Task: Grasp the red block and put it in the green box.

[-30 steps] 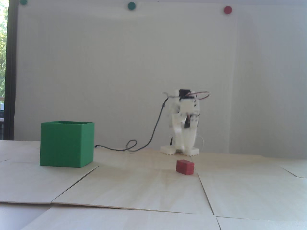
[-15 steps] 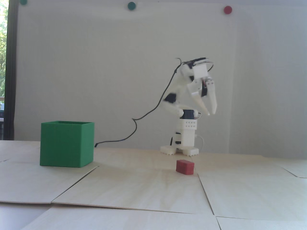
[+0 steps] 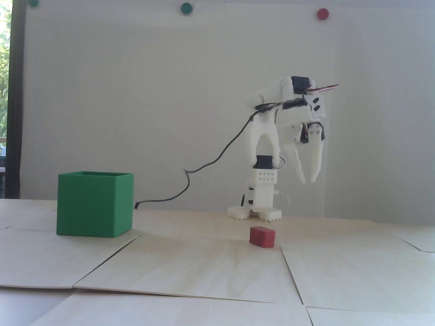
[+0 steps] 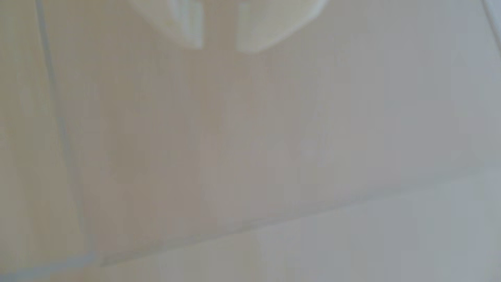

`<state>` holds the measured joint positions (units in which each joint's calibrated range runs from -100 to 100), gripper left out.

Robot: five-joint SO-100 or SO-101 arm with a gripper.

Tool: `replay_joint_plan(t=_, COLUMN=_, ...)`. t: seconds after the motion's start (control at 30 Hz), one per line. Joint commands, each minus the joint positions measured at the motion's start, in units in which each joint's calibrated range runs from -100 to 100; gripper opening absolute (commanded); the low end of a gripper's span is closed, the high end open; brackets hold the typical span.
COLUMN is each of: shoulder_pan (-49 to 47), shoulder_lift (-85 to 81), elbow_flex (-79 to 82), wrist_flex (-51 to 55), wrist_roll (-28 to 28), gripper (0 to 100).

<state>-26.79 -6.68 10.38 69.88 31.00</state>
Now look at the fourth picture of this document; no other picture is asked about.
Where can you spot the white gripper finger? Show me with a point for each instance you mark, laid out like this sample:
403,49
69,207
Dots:
268,21
182,19

